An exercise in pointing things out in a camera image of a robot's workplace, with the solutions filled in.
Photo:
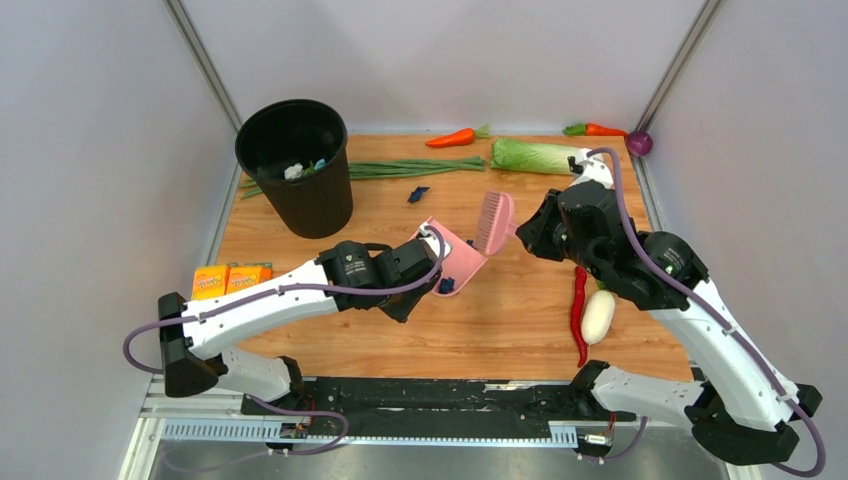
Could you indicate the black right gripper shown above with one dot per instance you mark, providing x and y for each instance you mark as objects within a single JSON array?
[{"x": 533, "y": 232}]

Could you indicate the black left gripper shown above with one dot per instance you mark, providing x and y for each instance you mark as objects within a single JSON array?
[{"x": 402, "y": 312}]

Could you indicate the pink dustpan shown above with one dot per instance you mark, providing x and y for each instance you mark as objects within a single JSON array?
[{"x": 461, "y": 261}]

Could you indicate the pink hand brush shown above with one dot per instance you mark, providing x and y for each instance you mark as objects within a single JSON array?
[{"x": 495, "y": 224}]

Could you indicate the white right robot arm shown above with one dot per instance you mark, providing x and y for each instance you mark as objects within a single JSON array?
[{"x": 743, "y": 410}]

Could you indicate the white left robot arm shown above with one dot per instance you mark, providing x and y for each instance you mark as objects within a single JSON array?
[{"x": 199, "y": 338}]

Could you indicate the blue paper scrap lower-middle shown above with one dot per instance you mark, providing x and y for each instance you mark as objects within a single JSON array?
[{"x": 446, "y": 286}]

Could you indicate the blue paper scrap top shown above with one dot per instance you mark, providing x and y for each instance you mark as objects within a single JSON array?
[{"x": 417, "y": 194}]

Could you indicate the orange carrot right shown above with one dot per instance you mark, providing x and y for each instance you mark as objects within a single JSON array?
[{"x": 593, "y": 129}]

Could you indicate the orange carrot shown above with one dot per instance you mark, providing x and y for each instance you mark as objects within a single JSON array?
[
  {"x": 593, "y": 129},
  {"x": 463, "y": 137}
]

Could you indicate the white radish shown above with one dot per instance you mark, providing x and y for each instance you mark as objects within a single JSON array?
[{"x": 597, "y": 316}]

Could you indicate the purple onion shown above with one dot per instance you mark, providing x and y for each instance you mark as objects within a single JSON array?
[{"x": 639, "y": 143}]

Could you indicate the napa cabbage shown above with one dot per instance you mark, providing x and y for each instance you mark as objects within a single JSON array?
[{"x": 529, "y": 157}]

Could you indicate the green scallions bunch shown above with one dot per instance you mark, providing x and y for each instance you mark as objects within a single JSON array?
[{"x": 402, "y": 168}]

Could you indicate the red chili pepper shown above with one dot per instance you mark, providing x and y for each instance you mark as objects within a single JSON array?
[{"x": 576, "y": 312}]

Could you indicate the orange carrot left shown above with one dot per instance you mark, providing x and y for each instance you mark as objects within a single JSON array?
[{"x": 463, "y": 137}]

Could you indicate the white paper in bin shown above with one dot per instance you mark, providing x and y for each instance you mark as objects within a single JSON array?
[{"x": 293, "y": 171}]

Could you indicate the black trash bin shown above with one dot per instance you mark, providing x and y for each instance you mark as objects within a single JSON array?
[{"x": 295, "y": 151}]

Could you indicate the orange yellow snack box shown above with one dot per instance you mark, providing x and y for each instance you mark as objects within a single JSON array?
[{"x": 210, "y": 282}]

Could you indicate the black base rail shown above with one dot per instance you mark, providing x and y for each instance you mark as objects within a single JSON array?
[{"x": 454, "y": 409}]

